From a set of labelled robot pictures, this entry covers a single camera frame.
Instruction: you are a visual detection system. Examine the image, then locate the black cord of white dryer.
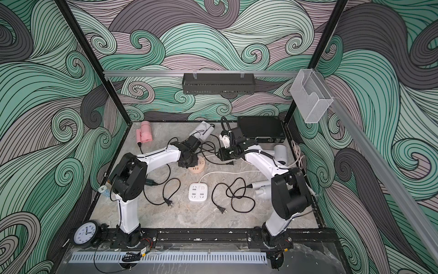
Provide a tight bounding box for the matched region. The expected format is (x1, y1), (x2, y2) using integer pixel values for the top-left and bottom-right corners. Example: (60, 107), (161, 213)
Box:
(198, 133), (237, 167)

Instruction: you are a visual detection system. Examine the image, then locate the black cord of green dryer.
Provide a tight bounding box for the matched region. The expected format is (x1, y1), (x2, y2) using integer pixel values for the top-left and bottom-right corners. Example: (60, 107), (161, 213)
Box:
(143, 163), (181, 207)

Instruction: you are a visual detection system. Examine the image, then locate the black cord of pink dryer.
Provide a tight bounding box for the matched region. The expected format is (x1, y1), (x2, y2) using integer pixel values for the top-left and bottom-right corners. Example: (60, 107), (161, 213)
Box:
(136, 136), (180, 155)

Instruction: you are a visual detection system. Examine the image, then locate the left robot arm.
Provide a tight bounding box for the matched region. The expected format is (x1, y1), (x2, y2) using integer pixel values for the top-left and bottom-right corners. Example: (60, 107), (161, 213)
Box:
(108, 136), (202, 248)

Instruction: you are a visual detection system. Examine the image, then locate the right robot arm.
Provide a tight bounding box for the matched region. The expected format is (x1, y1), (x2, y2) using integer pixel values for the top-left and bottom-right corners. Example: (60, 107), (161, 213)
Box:
(217, 145), (312, 247)

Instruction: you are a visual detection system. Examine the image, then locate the pink round power strip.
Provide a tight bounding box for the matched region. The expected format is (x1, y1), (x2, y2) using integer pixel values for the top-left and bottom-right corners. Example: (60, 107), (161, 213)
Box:
(188, 157), (206, 174)

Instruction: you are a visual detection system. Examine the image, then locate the white folded hair dryer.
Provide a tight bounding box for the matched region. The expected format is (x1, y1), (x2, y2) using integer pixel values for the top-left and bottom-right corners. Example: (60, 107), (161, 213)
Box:
(190, 121), (215, 142)

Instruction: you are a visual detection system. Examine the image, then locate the black case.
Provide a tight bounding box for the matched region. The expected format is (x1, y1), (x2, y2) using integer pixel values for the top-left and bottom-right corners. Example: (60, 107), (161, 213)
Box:
(237, 116), (286, 143)

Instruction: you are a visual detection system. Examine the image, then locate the white square power strip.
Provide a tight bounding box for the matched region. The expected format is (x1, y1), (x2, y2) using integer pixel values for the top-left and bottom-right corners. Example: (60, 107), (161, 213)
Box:
(188, 183), (208, 202)

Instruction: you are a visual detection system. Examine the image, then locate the white hair dryer right back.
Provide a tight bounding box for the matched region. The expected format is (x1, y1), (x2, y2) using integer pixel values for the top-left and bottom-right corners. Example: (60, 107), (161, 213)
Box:
(273, 145), (287, 165)

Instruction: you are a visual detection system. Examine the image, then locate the dark green hair dryer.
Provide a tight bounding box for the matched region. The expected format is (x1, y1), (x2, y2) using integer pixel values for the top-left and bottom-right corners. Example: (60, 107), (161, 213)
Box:
(145, 180), (159, 186)

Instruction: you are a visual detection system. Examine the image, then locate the white hair dryer right front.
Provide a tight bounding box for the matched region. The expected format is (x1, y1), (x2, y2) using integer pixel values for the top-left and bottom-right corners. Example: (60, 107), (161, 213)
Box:
(246, 180), (271, 200)

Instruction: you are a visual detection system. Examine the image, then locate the pink hair dryer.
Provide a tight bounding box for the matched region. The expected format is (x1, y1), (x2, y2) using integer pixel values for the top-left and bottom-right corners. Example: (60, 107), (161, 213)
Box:
(136, 121), (153, 145)

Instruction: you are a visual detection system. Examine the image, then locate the small clear bottle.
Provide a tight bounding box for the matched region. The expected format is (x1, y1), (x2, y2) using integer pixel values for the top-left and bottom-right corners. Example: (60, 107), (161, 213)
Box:
(98, 185), (111, 198)

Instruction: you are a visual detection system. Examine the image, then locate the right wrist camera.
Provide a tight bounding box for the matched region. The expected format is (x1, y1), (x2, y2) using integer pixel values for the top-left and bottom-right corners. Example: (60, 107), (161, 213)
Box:
(220, 116), (246, 148)

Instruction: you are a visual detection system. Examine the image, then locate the black wall shelf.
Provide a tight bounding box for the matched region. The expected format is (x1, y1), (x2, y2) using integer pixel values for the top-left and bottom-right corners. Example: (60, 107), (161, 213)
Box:
(182, 73), (256, 95)

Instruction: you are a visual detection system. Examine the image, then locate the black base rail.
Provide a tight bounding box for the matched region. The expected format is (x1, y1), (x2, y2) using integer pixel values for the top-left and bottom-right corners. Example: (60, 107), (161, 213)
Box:
(100, 227), (341, 251)

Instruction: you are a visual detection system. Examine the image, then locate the clear mesh wall holder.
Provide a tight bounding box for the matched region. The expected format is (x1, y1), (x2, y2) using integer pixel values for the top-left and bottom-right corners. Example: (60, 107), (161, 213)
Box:
(290, 69), (333, 124)

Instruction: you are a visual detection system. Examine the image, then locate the white slotted cable duct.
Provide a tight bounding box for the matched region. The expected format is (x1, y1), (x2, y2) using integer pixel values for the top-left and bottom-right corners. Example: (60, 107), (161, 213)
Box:
(68, 251), (268, 264)

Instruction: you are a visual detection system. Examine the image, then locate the round wall clock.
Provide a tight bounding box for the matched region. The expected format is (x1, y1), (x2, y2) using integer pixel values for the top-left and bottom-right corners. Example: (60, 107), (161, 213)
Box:
(73, 220), (99, 248)

